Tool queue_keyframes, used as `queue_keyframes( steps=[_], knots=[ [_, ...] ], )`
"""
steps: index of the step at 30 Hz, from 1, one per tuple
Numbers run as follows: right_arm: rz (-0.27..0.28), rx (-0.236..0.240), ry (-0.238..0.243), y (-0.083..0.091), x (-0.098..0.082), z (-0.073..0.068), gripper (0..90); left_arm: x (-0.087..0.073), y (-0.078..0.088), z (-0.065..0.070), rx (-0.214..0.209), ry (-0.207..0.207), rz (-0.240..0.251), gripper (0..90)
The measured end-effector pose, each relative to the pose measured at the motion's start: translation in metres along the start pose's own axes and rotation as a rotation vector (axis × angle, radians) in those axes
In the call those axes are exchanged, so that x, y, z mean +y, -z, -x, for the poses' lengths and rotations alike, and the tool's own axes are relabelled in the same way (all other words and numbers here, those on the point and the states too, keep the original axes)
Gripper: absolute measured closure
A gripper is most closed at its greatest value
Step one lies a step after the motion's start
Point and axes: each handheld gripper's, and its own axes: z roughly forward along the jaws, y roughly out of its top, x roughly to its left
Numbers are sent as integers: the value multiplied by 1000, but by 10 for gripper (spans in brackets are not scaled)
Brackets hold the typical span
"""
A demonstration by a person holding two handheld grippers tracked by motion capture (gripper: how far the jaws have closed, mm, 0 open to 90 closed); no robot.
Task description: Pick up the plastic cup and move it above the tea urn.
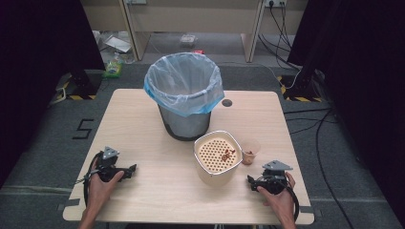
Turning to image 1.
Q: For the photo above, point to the black stand base striped tape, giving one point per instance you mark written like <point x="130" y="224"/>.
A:
<point x="301" y="90"/>
<point x="81" y="87"/>

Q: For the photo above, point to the white wall socket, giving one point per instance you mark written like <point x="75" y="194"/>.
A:
<point x="275" y="2"/>

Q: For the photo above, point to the small red item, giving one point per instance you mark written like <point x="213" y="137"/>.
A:
<point x="198" y="52"/>

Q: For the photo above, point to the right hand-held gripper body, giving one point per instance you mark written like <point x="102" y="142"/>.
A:
<point x="273" y="179"/>

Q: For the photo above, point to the person's right hand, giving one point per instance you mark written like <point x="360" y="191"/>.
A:
<point x="280" y="202"/>

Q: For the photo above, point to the beige container with perforated strainer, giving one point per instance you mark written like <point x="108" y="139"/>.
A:
<point x="213" y="176"/>

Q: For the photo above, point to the red brown food scraps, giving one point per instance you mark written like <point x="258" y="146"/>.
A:
<point x="227" y="154"/>

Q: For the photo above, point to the green packet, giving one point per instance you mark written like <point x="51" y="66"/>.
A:
<point x="112" y="69"/>

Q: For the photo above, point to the blue plastic bin bag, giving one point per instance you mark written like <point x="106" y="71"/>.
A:
<point x="178" y="79"/>

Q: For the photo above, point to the dark round table grommet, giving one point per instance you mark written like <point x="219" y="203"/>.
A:
<point x="227" y="102"/>

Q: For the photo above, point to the person's left hand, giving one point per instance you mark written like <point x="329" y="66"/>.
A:
<point x="101" y="191"/>

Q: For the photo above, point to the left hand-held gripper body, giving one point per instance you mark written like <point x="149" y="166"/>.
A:
<point x="107" y="167"/>

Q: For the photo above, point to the small clear plastic box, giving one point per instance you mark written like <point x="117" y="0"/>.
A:
<point x="187" y="40"/>

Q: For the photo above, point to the clear plastic bags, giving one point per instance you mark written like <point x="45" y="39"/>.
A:
<point x="116" y="44"/>

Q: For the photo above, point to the small clear plastic cup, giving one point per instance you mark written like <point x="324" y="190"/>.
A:
<point x="251" y="152"/>

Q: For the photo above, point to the black mesh trash bin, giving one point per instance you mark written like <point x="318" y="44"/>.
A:
<point x="187" y="125"/>

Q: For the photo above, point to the dark curtain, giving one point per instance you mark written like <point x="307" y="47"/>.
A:
<point x="366" y="79"/>
<point x="41" y="63"/>

